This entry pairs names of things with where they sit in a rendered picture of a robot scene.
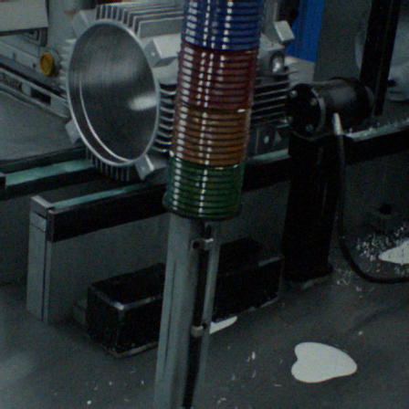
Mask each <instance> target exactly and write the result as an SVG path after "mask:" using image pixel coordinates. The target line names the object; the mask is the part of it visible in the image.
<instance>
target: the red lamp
mask: <svg viewBox="0 0 409 409"><path fill-rule="evenodd" d="M259 49H260V46H258V47H255V48H252V49H249V50H239V51H230V50H217V49H211V48H206V47H199V46H196V45H195V44H193V43H191V42H189V41H186V40H184V39H183V38H182V37H181V43H180V51H179V54H180V57H179V64H178V68H179V69H178V71H177V74H178V76H177V84H176V88H177V90H176V91H175V93H176V95H177V96H178V98H179V99H181V100H182V101H184V102H186V103H190V104H193V105H195V106H199V107H205V108H210V109H220V110H231V109H240V108H244V107H245V106H247V105H250V104H251V103H252V102H253V98H252V96H253V95H254V91H253V89H254V88H255V86H254V83H255V81H257V79H255V76H256V75H257V63H258V55H259V51H258V50H259Z"/></svg>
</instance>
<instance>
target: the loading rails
mask: <svg viewBox="0 0 409 409"><path fill-rule="evenodd" d="M369 123H370V117H366V119H365V121H364V122H363V123H362V124H361V125H359V126H356V127H352V128H349V129H344V130H343V132H344V134H345V132H346V134H347V133H349V134H348V135H350V129H351V136H350V137H352V135H353V133H355V136H354V137H355V138H353V139H354V144H353V150H352V156H351V159H350V160H349V161H346V195H345V207H344V230H347V229H350V228H353V227H355V226H359V225H368V226H370V227H372V228H374V229H377V230H379V231H381V232H385V230H386V231H389V230H392V229H395V227H396V228H398V227H400V226H401V225H402V221H403V214H401V212H403V211H406V210H409V124H408V125H406V124H407V123H406V124H405V122H404V126H403V124H402V123H401V122H399V123H397V126H396V128H395V126H394V125H391V126H392V127H389V126H390V125H389V126H387V127H386V126H383V127H384V128H385V127H386V128H387V129H388V130H387V129H384V128H383V127H380V128H376V133H374V132H373V131H372V129H371V131H370V130H367V127H368V126H369ZM399 124H400V126H398V125H399ZM401 125H402V126H401ZM365 129H366V130H365ZM364 130H365V131H364ZM356 131H358V132H359V135H360V137H357V132H356ZM277 132H278V135H279V137H280V139H281V141H280V142H278V143H277V144H275V145H274V150H271V151H267V152H261V153H252V152H249V153H248V156H247V163H246V166H245V168H244V169H245V172H244V179H243V186H242V189H243V190H242V193H241V194H242V196H241V198H240V200H241V202H242V204H243V210H242V213H241V214H240V215H239V216H238V217H236V218H234V219H231V220H228V221H224V223H223V231H222V240H220V245H223V244H225V243H228V242H231V241H235V240H237V239H241V238H245V237H248V236H249V237H251V238H253V239H255V240H257V241H259V242H260V243H262V244H264V245H266V246H269V247H271V248H273V249H275V251H277V252H280V249H281V243H282V237H283V229H284V223H285V216H286V209H287V202H288V189H290V184H291V176H292V170H293V163H294V157H291V156H288V139H290V135H291V134H292V133H295V132H294V131H293V129H292V128H291V127H290V125H287V126H286V125H281V126H277ZM370 132H371V134H370ZM377 132H378V133H377ZM367 133H368V134H367ZM362 134H363V135H362ZM366 134H367V135H366ZM364 135H365V136H364ZM166 186H167V183H165V184H157V185H153V184H149V183H147V179H144V180H142V179H141V178H139V179H134V180H130V181H127V180H125V181H122V179H120V180H116V178H110V175H109V176H106V173H101V172H100V169H98V170H96V165H91V159H89V160H87V145H81V146H77V147H72V149H67V150H61V151H56V152H47V153H42V154H38V155H32V156H27V157H22V158H17V159H12V160H7V161H2V162H0V285H3V283H6V282H9V281H13V280H17V279H18V278H19V279H20V278H26V277H27V290H26V309H27V310H28V311H29V312H31V313H33V314H34V315H36V316H37V317H38V318H39V319H40V320H43V322H44V323H45V324H47V325H52V324H55V323H58V322H61V321H63V320H70V318H74V320H76V321H77V322H78V323H80V324H81V325H82V326H86V311H87V296H88V285H89V283H93V282H96V281H99V280H103V279H106V278H112V277H115V276H118V275H122V274H125V273H129V272H133V271H137V270H140V269H142V268H145V267H147V266H150V265H154V264H157V263H161V262H163V263H164V264H165V265H166V262H167V253H168V243H169V234H171V222H172V212H169V211H168V210H166V209H165V208H164V206H163V195H164V194H165V193H166Z"/></svg>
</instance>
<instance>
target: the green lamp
mask: <svg viewBox="0 0 409 409"><path fill-rule="evenodd" d="M169 152H170V153H171V155H169V162H168V165H169V167H168V173H167V178H168V179H167V181H166V183H167V186H166V193H165V196H166V202H167V204H168V205H170V206H171V207H173V208H174V209H176V210H178V211H180V212H183V213H186V214H190V215H194V216H200V217H222V216H226V215H230V214H232V213H234V212H235V211H236V210H237V209H239V206H240V204H241V200H240V198H241V196H242V194H241V193H242V190H243V189H242V186H243V179H244V172H245V169H244V168H245V166H246V163H245V160H246V158H245V159H244V160H243V161H241V162H239V163H233V165H227V166H207V165H200V163H192V162H189V161H186V160H183V159H181V158H179V157H178V156H176V155H175V154H174V153H173V152H172V151H169Z"/></svg>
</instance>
